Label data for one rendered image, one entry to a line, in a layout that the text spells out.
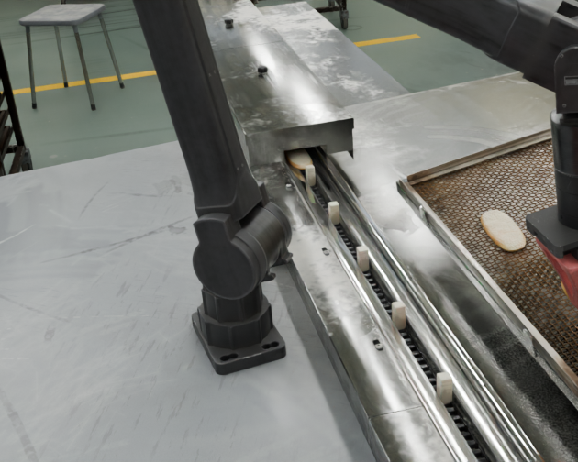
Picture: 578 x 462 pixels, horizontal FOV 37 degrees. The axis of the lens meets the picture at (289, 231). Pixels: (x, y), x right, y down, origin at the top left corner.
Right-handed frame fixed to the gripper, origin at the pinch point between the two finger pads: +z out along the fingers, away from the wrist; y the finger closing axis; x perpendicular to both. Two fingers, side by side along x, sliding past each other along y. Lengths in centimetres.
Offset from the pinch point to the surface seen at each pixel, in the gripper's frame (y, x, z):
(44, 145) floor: -92, 322, 85
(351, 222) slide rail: -14.1, 40.8, 8.1
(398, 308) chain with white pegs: -15.9, 15.1, 5.6
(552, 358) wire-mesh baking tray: -6.2, -2.6, 3.8
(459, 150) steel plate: 12, 65, 16
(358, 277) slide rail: -17.7, 26.2, 7.3
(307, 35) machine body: 7, 152, 16
